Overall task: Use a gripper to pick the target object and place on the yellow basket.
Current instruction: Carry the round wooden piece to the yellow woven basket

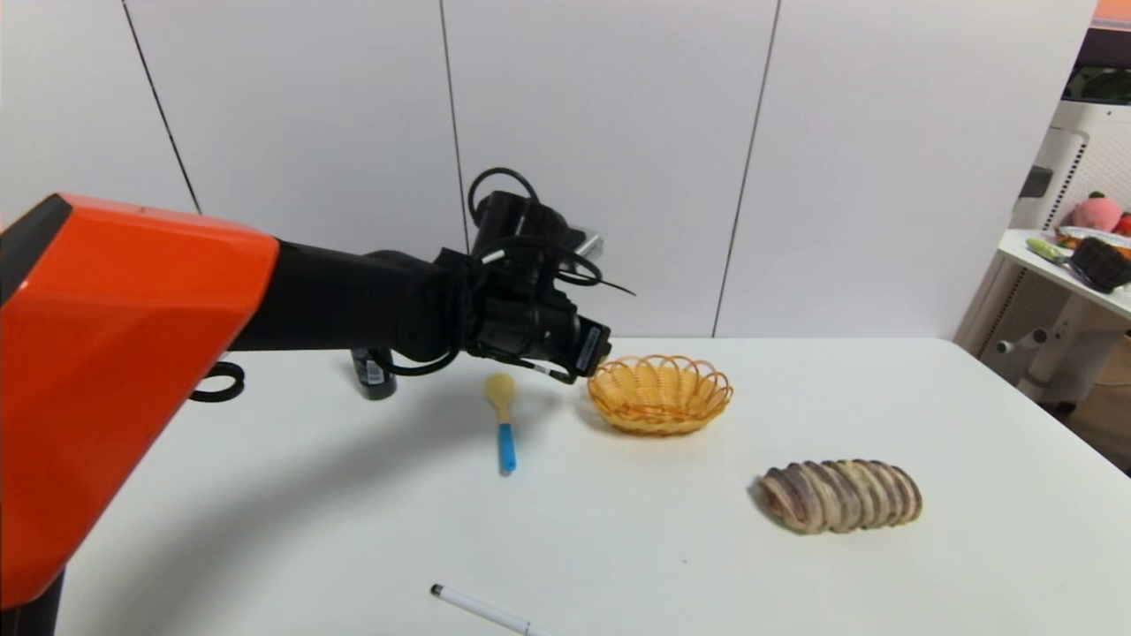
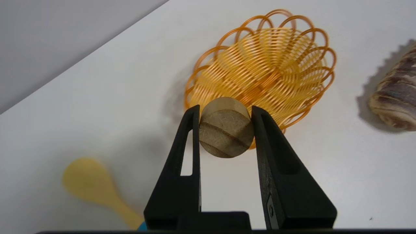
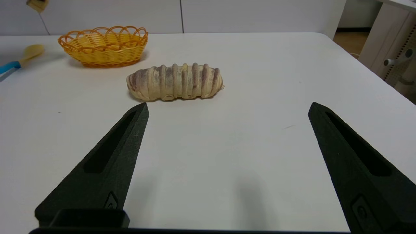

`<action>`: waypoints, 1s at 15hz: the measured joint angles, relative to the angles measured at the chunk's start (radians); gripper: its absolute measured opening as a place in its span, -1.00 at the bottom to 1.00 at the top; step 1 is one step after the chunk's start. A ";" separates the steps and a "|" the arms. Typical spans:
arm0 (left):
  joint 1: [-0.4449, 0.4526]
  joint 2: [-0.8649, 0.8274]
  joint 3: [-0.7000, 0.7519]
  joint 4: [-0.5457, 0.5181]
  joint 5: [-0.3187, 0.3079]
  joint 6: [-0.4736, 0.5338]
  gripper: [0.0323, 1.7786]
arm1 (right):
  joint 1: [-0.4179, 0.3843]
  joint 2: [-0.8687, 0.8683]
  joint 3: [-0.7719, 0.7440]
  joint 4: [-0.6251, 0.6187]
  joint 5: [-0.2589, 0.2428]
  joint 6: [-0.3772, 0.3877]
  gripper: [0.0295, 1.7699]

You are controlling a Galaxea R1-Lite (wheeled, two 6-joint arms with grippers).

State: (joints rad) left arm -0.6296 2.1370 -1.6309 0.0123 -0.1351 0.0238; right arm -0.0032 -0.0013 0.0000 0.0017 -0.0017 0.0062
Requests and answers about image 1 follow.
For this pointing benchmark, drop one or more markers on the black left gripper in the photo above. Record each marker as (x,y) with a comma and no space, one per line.
(589,351)

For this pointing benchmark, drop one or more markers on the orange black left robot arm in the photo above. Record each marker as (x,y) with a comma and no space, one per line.
(132,353)

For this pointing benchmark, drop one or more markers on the yellow woven basket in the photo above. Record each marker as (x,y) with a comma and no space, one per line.
(659,399)

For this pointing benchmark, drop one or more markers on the black woven basket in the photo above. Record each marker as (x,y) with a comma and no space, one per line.
(1100,263)

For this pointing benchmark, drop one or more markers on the black squeeze tube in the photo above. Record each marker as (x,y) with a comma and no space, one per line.
(372,378)

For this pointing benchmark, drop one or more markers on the striped bread loaf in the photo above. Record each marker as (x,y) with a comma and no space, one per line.
(838,495)

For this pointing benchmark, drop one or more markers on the white marker pen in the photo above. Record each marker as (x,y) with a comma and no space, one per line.
(482,608)

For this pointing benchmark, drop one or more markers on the grey box on panel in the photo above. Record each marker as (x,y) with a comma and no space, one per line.
(1034,183)

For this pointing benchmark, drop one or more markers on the white side desk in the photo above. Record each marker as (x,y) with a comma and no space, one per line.
(1065,340)

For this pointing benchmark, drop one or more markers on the orange rimmed plate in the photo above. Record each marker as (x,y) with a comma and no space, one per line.
(1082,234)

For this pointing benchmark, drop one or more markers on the pink plush toy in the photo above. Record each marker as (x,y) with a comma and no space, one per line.
(1096,214)

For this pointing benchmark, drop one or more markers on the red toy fruit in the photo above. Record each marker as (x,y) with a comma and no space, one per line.
(1125,224)

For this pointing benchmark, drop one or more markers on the dark monitor screen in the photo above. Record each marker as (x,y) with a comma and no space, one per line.
(1100,84)

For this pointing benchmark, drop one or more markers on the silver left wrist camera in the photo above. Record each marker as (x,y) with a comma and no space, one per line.
(588,244)

